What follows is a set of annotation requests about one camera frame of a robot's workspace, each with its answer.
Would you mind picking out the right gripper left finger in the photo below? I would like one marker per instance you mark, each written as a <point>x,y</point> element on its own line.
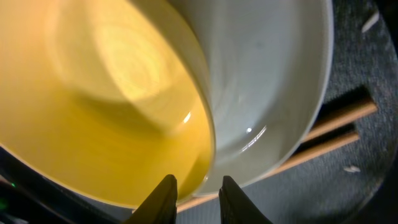
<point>160,206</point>

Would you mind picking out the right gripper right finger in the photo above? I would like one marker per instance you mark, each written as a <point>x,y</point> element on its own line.
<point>236,207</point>

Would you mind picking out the yellow bowl with food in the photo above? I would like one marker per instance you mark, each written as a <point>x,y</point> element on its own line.
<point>105,98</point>

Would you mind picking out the wooden chopstick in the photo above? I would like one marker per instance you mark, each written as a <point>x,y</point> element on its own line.
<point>341,117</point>
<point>300,158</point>

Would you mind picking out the grey plate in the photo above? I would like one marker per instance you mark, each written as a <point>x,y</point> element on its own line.
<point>269,63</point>

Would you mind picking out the round black tray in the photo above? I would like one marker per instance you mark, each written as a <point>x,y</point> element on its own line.
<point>329,188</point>

